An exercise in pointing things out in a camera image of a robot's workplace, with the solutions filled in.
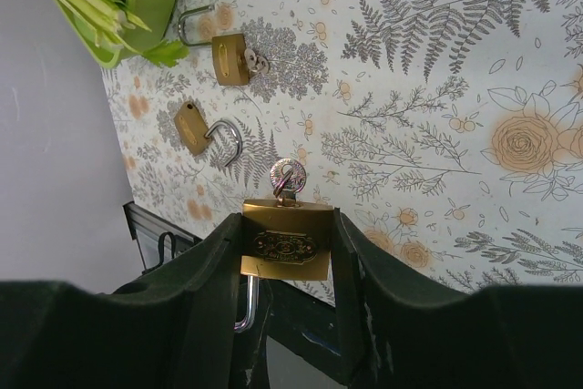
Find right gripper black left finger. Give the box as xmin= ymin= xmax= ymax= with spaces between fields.
xmin=1 ymin=214 xmax=241 ymax=388

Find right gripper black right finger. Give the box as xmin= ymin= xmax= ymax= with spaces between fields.
xmin=332 ymin=211 xmax=582 ymax=388

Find large brass padlock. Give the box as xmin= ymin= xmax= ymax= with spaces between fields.
xmin=232 ymin=158 xmax=334 ymax=333

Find long shackle brass padlock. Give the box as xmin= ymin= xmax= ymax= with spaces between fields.
xmin=177 ymin=4 xmax=270 ymax=87

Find small brass padlock open shackle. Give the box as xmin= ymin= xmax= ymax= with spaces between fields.
xmin=174 ymin=101 xmax=243 ymax=168

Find floral patterned table mat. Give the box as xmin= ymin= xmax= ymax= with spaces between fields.
xmin=103 ymin=0 xmax=582 ymax=292

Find celery stalk bunch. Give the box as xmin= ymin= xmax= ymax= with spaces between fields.
xmin=55 ymin=0 xmax=188 ymax=67

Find green plastic tray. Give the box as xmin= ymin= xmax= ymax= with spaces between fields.
xmin=58 ymin=0 xmax=176 ymax=68

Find aluminium frame rail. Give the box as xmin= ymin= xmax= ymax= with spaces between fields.
xmin=123 ymin=201 xmax=202 ymax=275

